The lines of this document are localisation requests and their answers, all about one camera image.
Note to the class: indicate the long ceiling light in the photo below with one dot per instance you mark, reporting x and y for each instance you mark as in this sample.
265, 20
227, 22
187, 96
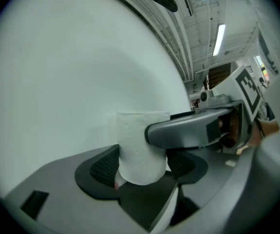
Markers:
219, 40

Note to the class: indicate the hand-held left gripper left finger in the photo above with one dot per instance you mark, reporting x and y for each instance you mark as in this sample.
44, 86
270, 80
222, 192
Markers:
64, 179

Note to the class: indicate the person's right forearm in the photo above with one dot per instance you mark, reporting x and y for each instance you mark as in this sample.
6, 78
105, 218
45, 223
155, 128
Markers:
268, 128

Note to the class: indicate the white toilet paper roll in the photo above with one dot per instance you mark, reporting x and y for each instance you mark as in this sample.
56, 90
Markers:
135, 142

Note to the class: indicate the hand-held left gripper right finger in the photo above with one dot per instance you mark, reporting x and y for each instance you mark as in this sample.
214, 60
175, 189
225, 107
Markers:
218, 179

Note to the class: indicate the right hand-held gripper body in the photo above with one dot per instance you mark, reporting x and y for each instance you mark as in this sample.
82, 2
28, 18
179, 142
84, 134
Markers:
242, 86

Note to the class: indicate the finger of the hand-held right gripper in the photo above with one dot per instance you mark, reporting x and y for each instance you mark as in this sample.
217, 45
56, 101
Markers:
179, 133
182, 115

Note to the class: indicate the person's right hand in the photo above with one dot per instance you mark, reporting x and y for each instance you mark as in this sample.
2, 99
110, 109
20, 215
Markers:
232, 127

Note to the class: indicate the brown door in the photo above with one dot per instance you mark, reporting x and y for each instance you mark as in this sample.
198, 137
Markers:
219, 74

